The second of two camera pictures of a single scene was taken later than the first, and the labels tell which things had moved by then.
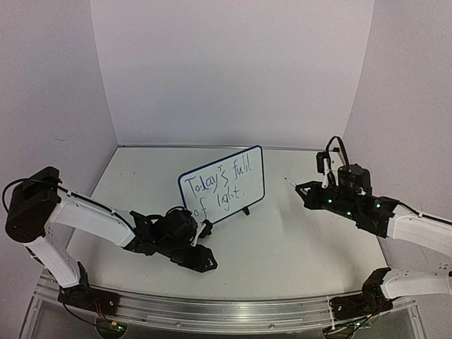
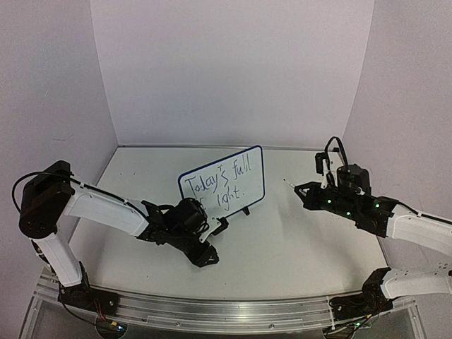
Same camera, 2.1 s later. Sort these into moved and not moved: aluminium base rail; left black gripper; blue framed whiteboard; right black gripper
Moved: left black gripper
Not moved: blue framed whiteboard; aluminium base rail; right black gripper
